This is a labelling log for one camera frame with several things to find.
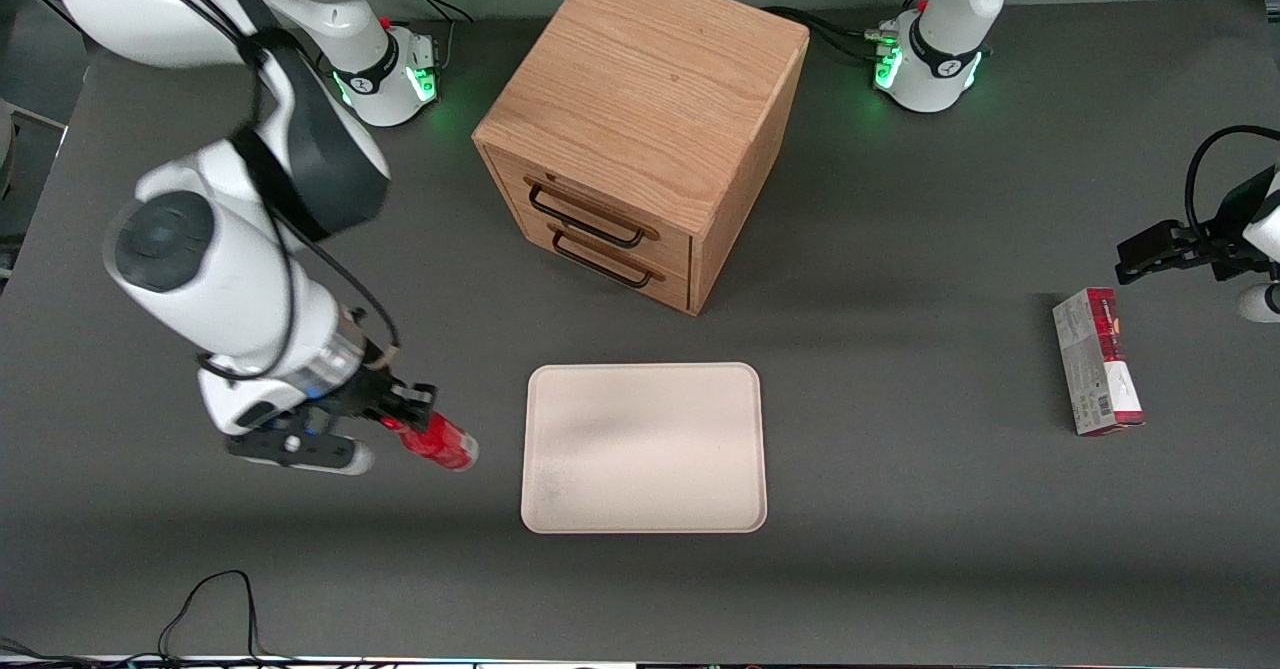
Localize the grey and red carton box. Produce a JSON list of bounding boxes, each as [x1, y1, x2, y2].
[[1052, 287, 1146, 437]]

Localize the beige rectangular tray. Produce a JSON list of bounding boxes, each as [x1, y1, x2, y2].
[[520, 362, 769, 535]]

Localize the black cable at table edge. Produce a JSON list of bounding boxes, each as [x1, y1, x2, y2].
[[0, 570, 301, 666]]

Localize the black right base cables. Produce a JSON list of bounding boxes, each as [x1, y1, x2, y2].
[[374, 0, 477, 75]]

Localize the black base cables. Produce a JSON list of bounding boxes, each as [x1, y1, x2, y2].
[[374, 0, 477, 75], [762, 0, 936, 62]]

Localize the wooden drawer cabinet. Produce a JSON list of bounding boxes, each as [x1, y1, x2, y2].
[[472, 0, 810, 317]]

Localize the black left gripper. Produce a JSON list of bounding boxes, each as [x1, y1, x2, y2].
[[1116, 169, 1280, 285]]

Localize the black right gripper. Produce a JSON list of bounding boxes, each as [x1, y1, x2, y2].
[[312, 359, 439, 434]]

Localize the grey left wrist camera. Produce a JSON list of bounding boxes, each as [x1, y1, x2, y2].
[[1236, 283, 1280, 324]]

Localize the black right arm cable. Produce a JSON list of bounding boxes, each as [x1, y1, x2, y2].
[[105, 0, 403, 382]]

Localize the black left base cables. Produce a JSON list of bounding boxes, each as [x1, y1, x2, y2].
[[762, 0, 936, 62]]

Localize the black drawer handle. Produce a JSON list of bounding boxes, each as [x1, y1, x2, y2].
[[527, 182, 647, 249], [551, 231, 655, 289]]

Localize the red coke bottle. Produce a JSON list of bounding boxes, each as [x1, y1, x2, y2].
[[384, 411, 480, 473]]

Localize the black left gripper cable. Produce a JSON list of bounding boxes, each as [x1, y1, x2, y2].
[[1184, 125, 1280, 242]]

